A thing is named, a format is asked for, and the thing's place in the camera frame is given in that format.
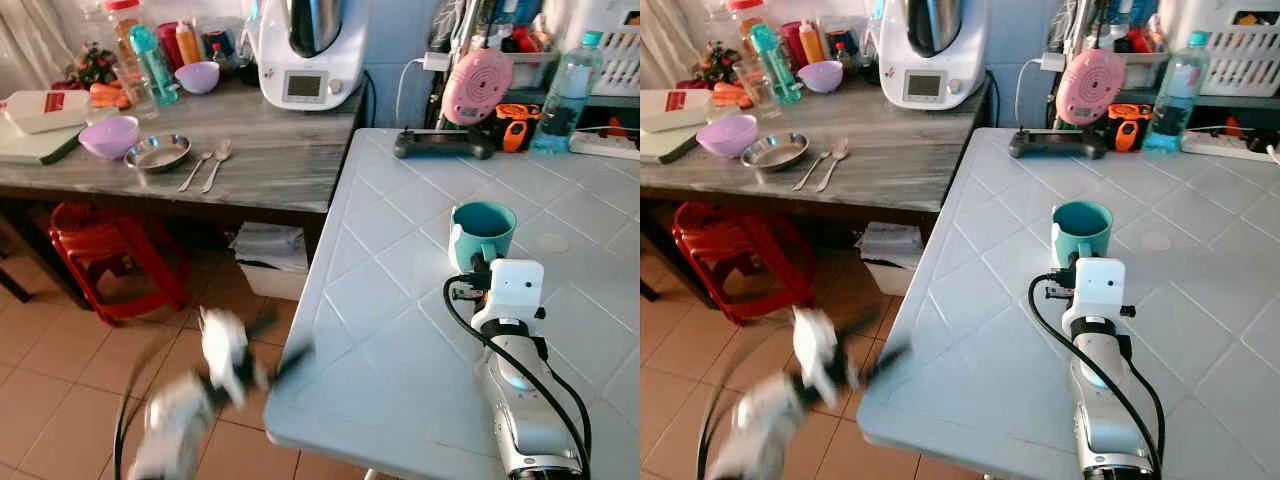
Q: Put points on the teal ceramic mug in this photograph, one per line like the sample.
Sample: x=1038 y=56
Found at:
x=1081 y=230
x=482 y=232

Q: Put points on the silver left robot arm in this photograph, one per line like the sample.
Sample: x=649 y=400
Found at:
x=170 y=425
x=760 y=430

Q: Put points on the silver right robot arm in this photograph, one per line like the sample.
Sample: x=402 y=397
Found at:
x=522 y=410
x=1105 y=410

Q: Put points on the white box with papers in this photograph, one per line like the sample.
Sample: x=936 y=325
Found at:
x=890 y=256
x=270 y=258

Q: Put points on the black handheld controller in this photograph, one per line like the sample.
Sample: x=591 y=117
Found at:
x=1058 y=144
x=445 y=145

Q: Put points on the red plastic stool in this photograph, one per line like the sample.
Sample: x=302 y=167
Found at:
x=110 y=255
x=735 y=255

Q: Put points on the orange and black tool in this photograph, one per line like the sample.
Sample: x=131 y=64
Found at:
x=517 y=127
x=1128 y=128

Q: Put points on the small metal spoon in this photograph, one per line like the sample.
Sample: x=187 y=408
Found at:
x=200 y=162
x=817 y=161

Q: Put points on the large metal spoon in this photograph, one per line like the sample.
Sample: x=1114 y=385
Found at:
x=839 y=150
x=220 y=152

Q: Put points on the white power strip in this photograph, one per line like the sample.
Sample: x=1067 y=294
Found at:
x=605 y=146
x=1230 y=148

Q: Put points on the stainless steel dish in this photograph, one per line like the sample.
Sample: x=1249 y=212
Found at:
x=158 y=152
x=775 y=150

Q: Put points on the pink round device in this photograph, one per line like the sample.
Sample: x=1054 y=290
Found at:
x=477 y=86
x=1090 y=86

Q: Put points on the clear water bottle teal cap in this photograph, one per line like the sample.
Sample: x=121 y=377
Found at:
x=567 y=98
x=1177 y=98

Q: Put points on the white charger plug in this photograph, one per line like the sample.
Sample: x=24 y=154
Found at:
x=436 y=62
x=1053 y=62

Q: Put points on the large purple plastic bowl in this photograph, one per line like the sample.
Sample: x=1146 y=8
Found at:
x=108 y=137
x=727 y=135

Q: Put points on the white cutting board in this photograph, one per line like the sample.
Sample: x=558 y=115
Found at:
x=35 y=147
x=662 y=147

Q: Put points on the white kitchen food processor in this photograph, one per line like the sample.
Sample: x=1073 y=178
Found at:
x=928 y=70
x=305 y=70

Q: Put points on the small purple plastic bowl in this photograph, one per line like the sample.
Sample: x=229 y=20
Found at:
x=820 y=76
x=197 y=77

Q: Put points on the orange carrots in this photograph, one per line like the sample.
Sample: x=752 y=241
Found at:
x=108 y=96
x=732 y=95

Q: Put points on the white plastic laundry basket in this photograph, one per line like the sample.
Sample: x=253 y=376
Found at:
x=615 y=55
x=1240 y=60

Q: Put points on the teal plastic drink bottle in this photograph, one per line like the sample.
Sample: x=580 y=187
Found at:
x=156 y=66
x=778 y=66

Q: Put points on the dark blue jar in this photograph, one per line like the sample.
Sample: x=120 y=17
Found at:
x=218 y=45
x=842 y=45

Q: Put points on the orange sauce bottle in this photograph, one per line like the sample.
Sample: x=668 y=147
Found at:
x=188 y=44
x=812 y=43

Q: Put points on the red canister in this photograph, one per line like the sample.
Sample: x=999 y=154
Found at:
x=167 y=45
x=790 y=44

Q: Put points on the small decorative plant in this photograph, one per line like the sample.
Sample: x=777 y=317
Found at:
x=717 y=62
x=95 y=65

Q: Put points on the clear jar with red lid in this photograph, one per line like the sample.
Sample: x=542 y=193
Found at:
x=124 y=40
x=746 y=40

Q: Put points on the pale curtain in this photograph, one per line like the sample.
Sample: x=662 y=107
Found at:
x=665 y=40
x=25 y=40

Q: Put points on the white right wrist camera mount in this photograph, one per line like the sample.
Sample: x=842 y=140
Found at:
x=516 y=288
x=1100 y=286

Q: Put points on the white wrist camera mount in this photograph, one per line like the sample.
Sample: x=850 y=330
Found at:
x=1100 y=286
x=222 y=348
x=815 y=348
x=516 y=288

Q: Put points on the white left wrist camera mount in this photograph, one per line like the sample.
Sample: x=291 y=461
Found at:
x=222 y=348
x=815 y=348

